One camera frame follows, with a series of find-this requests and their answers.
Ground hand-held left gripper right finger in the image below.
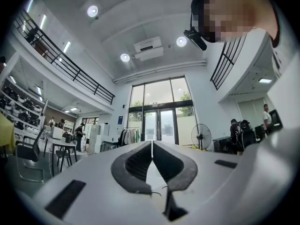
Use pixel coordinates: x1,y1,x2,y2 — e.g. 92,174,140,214
153,141,242,225

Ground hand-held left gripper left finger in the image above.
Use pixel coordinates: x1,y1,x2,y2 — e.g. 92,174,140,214
32,141,168,225

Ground black equipment case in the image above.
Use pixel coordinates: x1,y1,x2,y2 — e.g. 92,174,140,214
211,136,233,154

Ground black crate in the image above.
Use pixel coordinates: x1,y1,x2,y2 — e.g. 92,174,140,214
101,140,120,153

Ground black standing fan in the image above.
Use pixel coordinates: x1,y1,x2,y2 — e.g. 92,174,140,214
190,123,213,151

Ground black stool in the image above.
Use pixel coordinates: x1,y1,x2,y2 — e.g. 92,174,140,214
55,148,73,173

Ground stack of white boxes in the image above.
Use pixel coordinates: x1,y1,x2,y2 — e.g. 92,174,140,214
88,123,110,155

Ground white table with black legs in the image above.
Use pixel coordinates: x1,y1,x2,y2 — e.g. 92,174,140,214
45,135,78,177

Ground clothes rack with garments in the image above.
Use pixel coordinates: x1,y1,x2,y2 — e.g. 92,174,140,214
118,126,143,148

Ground white box appliance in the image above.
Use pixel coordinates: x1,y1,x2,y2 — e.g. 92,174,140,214
50,125,64,140

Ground black sled-base chair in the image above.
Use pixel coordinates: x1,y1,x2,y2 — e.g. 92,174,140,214
15,126,47,184

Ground glass entrance front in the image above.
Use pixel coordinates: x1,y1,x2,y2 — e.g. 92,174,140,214
127,76,200,146

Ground black monitor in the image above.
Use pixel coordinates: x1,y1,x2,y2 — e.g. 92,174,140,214
268,109,284,132

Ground yellow cloth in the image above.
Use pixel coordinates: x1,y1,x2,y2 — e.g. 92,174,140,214
0,112,16,155

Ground shelf of black white devices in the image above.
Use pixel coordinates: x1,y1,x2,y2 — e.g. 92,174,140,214
0,78,47,136

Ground black mezzanine railing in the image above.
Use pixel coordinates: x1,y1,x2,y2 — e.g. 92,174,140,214
13,7,116,105
210,35,247,91

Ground white ceiling pipes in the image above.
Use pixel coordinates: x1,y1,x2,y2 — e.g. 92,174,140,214
112,59,207,84

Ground person's grey printed shirt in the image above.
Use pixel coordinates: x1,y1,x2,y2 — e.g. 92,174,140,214
267,7,300,133

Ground white ceiling air conditioner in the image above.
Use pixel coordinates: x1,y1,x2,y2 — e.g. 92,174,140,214
133,37,164,62

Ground person's head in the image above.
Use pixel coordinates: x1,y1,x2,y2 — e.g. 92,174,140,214
190,0,280,48

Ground black head-mounted camera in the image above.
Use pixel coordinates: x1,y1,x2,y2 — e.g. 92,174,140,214
183,26,208,52

